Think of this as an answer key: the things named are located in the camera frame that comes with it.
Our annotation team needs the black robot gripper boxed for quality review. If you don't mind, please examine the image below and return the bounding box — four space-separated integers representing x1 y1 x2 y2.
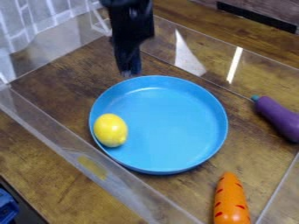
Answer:
98 0 154 77

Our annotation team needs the blue round tray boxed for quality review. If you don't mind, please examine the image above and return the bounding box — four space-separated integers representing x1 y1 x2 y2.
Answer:
88 75 229 175

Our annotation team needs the clear acrylic enclosure wall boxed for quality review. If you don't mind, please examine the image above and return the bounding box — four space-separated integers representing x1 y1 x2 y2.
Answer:
0 0 299 224

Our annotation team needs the orange toy carrot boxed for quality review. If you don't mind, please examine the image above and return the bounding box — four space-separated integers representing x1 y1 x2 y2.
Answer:
213 172 250 224

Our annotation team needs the blue plastic object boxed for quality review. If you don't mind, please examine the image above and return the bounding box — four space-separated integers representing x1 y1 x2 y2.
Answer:
0 188 18 224

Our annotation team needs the yellow lemon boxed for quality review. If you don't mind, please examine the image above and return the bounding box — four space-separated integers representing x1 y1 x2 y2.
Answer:
93 114 128 148

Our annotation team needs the purple toy eggplant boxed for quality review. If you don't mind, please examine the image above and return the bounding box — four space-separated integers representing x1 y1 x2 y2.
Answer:
250 95 299 143

